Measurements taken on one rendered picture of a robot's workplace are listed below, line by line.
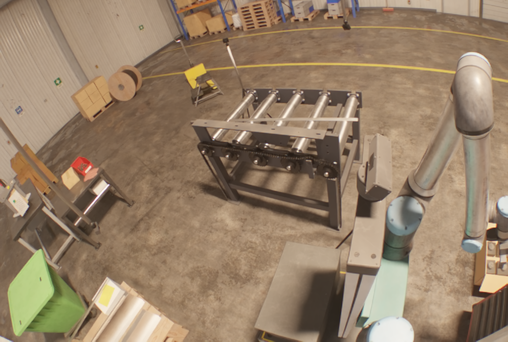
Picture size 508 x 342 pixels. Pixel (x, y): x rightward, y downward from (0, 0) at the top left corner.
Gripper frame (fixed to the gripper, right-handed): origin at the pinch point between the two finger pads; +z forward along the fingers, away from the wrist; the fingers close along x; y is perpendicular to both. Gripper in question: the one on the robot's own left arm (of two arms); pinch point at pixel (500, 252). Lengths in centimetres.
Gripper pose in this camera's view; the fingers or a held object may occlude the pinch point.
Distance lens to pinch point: 138.7
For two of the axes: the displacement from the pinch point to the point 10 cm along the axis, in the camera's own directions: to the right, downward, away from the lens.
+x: 5.3, -5.8, 6.2
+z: 5.3, 7.9, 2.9
